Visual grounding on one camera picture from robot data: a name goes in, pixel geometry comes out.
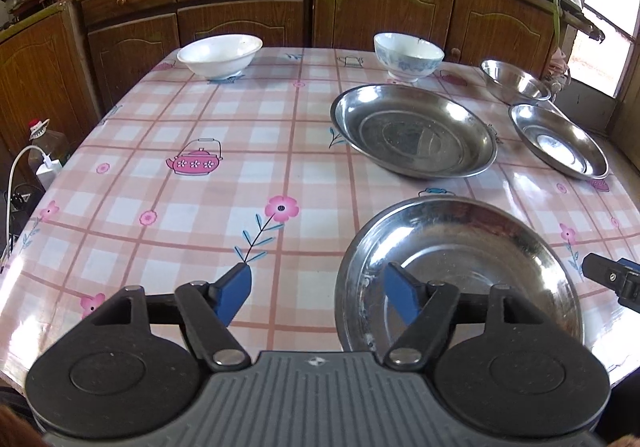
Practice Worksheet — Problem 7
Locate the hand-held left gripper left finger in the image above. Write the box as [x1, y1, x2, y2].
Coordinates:
[92, 263, 252, 374]

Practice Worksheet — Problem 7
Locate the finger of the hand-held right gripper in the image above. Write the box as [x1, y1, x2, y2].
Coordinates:
[582, 253, 640, 314]

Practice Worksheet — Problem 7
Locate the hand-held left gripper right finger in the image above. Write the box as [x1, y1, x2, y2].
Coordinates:
[384, 262, 543, 370]

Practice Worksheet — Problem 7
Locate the medium steel plate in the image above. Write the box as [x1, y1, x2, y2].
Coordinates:
[334, 197, 585, 353]

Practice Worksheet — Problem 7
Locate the small steel plate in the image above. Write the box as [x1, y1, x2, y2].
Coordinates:
[508, 103, 611, 181]

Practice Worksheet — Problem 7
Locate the large steel plate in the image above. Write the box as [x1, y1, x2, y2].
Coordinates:
[330, 84, 498, 179]

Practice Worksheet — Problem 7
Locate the steel bowl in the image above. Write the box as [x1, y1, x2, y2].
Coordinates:
[480, 58, 553, 105]

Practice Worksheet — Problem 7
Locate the blue patterned white bowl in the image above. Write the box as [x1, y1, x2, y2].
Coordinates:
[374, 32, 445, 83]

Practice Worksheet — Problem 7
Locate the plain white bowl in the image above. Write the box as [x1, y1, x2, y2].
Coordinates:
[177, 34, 263, 80]

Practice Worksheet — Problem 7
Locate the pink plaid tablecloth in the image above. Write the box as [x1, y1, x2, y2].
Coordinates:
[0, 46, 640, 390]

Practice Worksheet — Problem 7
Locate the white charger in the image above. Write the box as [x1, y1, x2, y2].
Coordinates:
[35, 160, 63, 190]

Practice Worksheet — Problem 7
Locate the cooking oil bottle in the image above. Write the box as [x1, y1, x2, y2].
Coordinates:
[27, 120, 71, 193]

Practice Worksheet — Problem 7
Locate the green onion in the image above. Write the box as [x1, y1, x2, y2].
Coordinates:
[500, 0, 568, 48]

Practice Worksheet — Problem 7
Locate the window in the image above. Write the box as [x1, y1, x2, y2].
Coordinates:
[570, 0, 640, 98]

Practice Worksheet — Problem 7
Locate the wooden cabinet with drawers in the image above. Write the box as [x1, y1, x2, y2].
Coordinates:
[77, 0, 313, 108]

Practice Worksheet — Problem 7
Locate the wooden single-door cabinet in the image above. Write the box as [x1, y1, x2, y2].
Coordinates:
[0, 2, 103, 178]

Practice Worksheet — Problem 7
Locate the white charger cable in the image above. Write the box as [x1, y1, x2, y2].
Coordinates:
[0, 144, 48, 273]

